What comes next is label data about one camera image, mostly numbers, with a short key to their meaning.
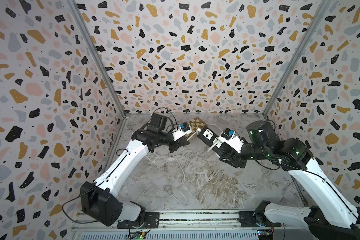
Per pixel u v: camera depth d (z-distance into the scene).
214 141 0.58
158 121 0.58
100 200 0.38
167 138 0.64
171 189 0.83
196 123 1.13
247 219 0.73
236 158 0.51
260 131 0.43
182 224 0.73
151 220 0.73
